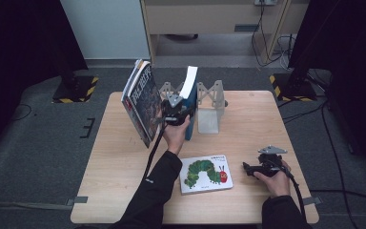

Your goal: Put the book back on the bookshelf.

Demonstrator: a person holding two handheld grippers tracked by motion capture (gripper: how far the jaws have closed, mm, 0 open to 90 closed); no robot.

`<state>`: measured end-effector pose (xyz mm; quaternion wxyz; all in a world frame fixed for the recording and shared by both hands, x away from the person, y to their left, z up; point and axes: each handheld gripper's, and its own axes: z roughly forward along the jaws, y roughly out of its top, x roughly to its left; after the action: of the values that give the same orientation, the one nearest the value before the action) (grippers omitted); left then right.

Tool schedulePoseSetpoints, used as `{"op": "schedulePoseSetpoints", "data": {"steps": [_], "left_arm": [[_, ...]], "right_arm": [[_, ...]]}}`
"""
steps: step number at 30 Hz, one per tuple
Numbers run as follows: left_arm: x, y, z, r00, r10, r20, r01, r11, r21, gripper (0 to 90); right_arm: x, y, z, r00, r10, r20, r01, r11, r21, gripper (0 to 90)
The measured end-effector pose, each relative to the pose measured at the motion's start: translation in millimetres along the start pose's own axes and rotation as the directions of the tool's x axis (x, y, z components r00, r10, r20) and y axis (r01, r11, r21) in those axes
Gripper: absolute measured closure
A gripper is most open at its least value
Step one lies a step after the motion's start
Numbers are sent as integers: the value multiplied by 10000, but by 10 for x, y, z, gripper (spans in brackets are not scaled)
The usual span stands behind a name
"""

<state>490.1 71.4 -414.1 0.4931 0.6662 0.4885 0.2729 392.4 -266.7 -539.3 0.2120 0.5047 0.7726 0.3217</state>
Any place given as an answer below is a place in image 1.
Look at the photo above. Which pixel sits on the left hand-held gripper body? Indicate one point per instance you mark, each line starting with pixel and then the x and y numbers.
pixel 174 116

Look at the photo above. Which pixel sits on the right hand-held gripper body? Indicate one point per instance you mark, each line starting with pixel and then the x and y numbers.
pixel 268 164

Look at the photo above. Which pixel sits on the blue book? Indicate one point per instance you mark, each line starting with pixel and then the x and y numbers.
pixel 191 127

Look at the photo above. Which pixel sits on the grey metal extendable book rack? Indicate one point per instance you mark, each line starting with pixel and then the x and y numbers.
pixel 209 108

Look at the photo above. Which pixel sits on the dark cover magazine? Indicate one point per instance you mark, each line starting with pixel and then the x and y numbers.
pixel 147 101

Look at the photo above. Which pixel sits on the white caterpillar picture book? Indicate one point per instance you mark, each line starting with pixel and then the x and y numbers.
pixel 206 175

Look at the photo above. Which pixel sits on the person's left hand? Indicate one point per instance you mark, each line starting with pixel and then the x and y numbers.
pixel 176 136

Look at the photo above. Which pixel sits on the person's right hand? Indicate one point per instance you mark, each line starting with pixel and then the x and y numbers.
pixel 278 184

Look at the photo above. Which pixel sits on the grey tape strip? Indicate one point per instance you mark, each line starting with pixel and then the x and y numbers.
pixel 76 200
pixel 315 200

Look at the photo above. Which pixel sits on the black stand with striped base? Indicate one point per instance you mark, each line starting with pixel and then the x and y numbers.
pixel 294 89
pixel 76 90

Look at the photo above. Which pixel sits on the black tape mark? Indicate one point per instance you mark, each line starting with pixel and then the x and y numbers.
pixel 89 127

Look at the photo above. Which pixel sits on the light wooden desk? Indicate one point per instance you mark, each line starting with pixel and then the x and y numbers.
pixel 203 19

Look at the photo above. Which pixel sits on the white panel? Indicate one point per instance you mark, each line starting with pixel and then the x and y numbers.
pixel 105 28

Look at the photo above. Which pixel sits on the white power socket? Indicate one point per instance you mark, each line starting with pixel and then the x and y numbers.
pixel 265 2

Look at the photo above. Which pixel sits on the black curtain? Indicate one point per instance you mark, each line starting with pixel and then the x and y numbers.
pixel 19 47
pixel 355 63

